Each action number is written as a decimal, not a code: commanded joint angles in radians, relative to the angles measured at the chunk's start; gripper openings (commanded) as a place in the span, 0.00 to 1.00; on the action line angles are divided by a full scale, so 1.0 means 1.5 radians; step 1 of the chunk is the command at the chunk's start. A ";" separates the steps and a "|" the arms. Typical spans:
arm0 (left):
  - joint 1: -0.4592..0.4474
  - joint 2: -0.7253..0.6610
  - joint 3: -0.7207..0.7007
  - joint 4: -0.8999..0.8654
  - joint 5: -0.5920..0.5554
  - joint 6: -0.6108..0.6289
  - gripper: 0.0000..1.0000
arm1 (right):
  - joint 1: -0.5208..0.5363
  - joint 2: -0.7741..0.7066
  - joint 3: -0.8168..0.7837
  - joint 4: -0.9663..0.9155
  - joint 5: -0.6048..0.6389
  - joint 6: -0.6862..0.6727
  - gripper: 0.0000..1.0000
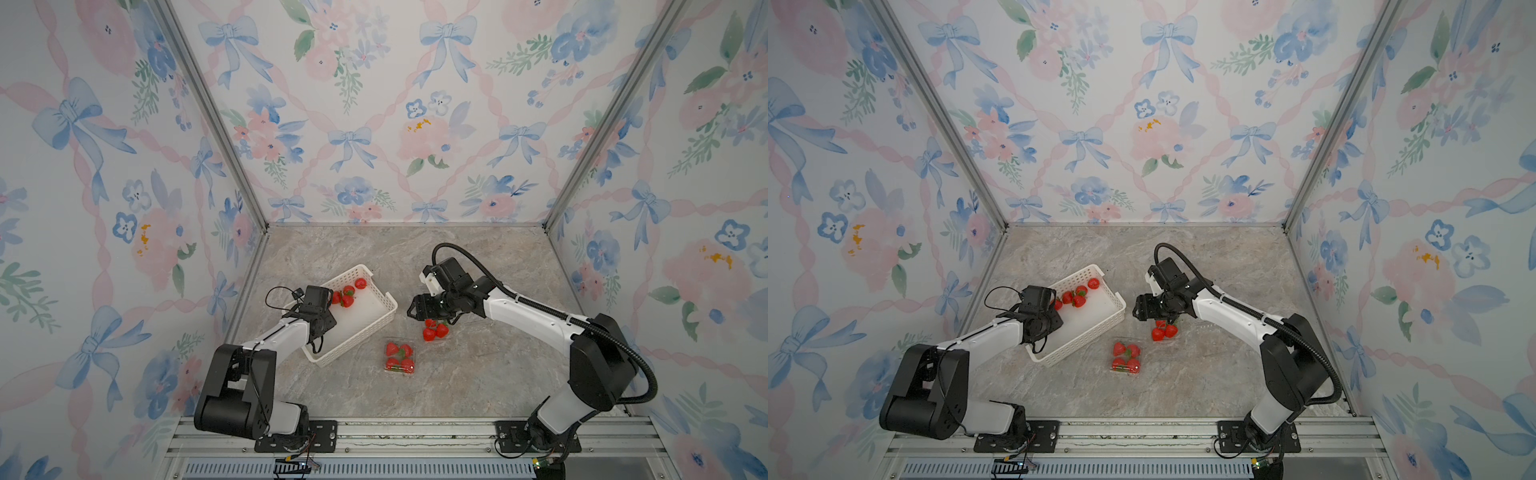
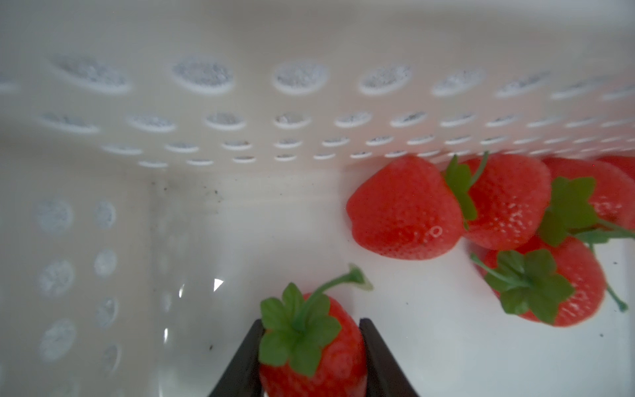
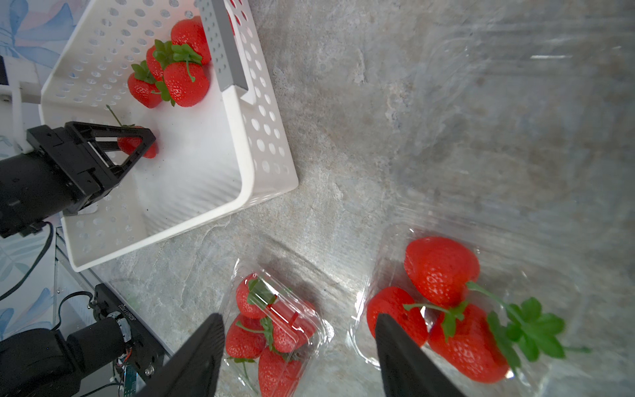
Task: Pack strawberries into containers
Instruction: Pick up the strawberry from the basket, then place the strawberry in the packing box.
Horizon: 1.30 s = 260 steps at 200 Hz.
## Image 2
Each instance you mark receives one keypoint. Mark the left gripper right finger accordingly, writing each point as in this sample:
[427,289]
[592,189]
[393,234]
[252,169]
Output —
[385,377]

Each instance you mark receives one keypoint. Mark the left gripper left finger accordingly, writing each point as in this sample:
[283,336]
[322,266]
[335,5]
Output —
[241,377]

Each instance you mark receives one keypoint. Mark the strawberry row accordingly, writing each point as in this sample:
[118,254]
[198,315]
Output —
[406,211]
[311,346]
[502,198]

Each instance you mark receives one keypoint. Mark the white perforated plastic basket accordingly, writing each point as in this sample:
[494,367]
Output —
[167,165]

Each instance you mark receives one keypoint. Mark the strawberry centre cluster left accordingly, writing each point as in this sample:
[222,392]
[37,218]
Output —
[559,286]

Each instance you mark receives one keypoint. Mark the strawberry cluster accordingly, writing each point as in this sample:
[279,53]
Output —
[559,286]
[591,200]

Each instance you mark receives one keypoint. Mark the strawberry centre cluster right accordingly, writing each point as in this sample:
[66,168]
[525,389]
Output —
[591,200]

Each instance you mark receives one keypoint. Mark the strawberry far right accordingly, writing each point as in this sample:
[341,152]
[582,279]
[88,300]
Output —
[625,164]

